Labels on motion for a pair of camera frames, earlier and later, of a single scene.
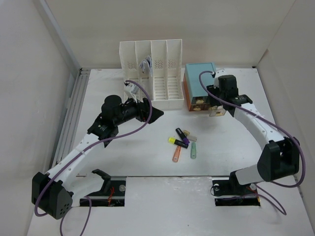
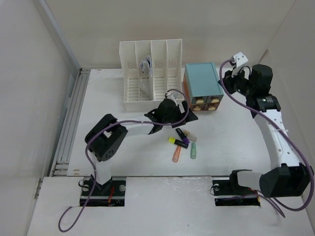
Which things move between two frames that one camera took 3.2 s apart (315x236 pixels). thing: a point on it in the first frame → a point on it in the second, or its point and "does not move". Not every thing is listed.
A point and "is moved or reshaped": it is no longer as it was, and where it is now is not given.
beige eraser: [187, 132] does not move
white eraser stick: [193, 138] does not move
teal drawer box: [197, 98] does not move
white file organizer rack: [158, 66] does not move
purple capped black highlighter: [182, 136] does not move
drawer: [215, 110] is moved or reshaped
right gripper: [213, 101] → [228, 80]
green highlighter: [193, 150] does not move
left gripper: [143, 109] → [190, 117]
